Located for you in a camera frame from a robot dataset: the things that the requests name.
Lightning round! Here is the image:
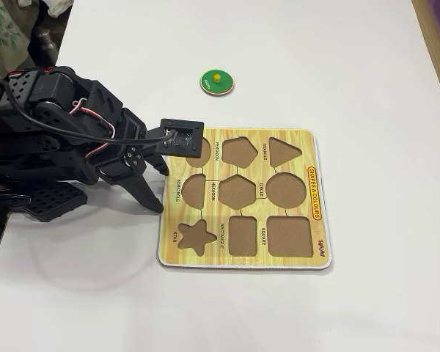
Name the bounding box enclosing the black square wrist camera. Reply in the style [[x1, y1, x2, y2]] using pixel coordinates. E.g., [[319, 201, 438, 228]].
[[146, 117, 205, 159]]

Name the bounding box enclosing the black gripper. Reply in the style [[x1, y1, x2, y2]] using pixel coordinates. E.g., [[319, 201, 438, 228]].
[[73, 78, 171, 216]]

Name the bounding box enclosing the black grid table clamp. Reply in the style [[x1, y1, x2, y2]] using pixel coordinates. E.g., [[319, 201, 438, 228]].
[[21, 181, 89, 224]]

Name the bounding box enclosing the floral patterned cloth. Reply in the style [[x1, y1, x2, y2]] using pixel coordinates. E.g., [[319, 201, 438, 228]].
[[0, 0, 41, 80]]

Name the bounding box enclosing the green circle piece yellow pin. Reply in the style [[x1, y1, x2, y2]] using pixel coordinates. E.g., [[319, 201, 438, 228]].
[[198, 67, 235, 97]]

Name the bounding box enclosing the dark metal bottle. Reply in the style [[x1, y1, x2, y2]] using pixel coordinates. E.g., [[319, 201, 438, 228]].
[[28, 26, 59, 70]]

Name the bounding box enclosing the wooden shapes puzzle board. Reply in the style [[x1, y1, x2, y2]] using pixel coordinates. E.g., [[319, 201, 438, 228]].
[[156, 127, 334, 271]]

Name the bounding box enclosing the black camera cable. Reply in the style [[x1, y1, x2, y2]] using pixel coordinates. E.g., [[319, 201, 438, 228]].
[[0, 80, 177, 144]]

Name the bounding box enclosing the white crumpled cloth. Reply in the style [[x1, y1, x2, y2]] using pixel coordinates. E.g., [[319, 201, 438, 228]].
[[40, 0, 74, 19]]

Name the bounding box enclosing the red white gripper servo wire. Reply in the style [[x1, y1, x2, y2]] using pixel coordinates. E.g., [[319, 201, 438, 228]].
[[70, 97, 117, 159]]

